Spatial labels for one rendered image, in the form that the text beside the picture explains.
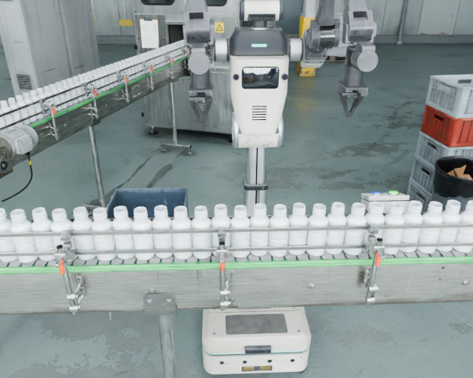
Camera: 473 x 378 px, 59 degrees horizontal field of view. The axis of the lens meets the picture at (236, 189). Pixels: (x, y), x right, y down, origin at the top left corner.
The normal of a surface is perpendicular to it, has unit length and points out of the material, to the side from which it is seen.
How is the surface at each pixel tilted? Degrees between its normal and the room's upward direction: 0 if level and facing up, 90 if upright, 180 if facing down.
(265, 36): 90
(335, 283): 90
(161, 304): 90
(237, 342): 31
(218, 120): 90
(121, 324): 0
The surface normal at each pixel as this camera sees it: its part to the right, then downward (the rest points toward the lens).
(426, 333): 0.00, -0.89
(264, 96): 0.04, 0.45
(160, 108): -0.27, 0.44
